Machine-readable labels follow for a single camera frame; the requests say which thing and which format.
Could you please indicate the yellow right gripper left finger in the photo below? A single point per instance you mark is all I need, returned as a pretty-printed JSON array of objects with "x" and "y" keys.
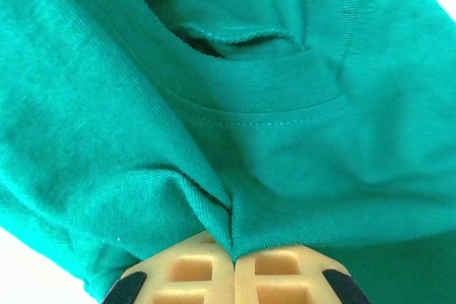
[{"x": 160, "y": 272}]

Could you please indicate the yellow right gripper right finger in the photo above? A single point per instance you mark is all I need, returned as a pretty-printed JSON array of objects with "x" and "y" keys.
[{"x": 313, "y": 275}]

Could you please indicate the green t-shirt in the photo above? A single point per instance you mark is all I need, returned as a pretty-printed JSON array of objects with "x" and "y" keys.
[{"x": 213, "y": 122}]

